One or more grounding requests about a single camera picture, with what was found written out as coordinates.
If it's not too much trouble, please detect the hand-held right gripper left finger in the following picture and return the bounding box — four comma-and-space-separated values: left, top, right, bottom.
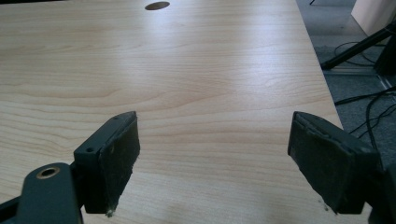
73, 110, 141, 217

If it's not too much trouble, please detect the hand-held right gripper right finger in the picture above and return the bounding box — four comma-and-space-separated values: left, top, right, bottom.
287, 110, 385, 216

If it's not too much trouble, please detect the black stand leg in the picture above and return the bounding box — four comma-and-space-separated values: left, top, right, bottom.
319, 21, 396, 71

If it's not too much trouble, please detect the black stand base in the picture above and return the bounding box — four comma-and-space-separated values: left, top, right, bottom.
374, 33, 396, 77

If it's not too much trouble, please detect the white cabinet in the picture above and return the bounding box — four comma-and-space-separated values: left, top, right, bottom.
350, 0, 396, 37

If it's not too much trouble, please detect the black cable bundle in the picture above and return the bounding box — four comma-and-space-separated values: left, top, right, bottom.
348, 91, 396, 151

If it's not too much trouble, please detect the thick black cable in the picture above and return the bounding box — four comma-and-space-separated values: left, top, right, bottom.
333, 86, 396, 106

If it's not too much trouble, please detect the metal floor rail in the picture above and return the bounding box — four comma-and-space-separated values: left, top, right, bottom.
322, 68, 396, 91

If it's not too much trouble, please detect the thin black looped cable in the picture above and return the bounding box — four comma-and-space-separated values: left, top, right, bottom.
333, 40, 378, 67

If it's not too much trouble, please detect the dark round cable grommet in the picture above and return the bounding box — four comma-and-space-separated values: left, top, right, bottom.
144, 1, 171, 11

